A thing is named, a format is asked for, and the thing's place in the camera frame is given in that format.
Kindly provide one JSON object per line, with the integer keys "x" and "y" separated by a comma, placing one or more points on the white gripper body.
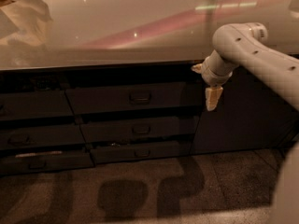
{"x": 211, "y": 75}

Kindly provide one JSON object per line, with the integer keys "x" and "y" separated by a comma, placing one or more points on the dark drawer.
{"x": 46, "y": 136}
{"x": 134, "y": 97}
{"x": 153, "y": 150}
{"x": 34, "y": 105}
{"x": 54, "y": 161}
{"x": 138, "y": 128}

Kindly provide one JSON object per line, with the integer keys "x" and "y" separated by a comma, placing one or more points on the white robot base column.
{"x": 285, "y": 207}

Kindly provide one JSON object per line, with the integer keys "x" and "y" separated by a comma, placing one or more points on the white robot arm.
{"x": 242, "y": 44}

